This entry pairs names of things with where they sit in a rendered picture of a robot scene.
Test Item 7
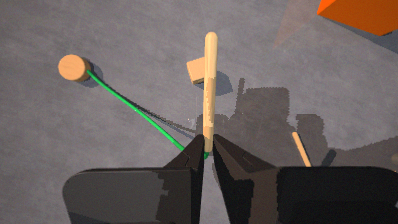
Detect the round wooden disc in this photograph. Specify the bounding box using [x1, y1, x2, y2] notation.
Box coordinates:
[59, 55, 91, 82]

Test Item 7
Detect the light wooden stick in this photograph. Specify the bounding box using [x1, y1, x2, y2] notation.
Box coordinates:
[293, 132, 311, 167]

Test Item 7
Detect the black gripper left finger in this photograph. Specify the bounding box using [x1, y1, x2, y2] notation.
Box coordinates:
[61, 134, 205, 224]

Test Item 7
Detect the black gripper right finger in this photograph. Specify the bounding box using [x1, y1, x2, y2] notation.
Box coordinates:
[213, 134, 398, 224]

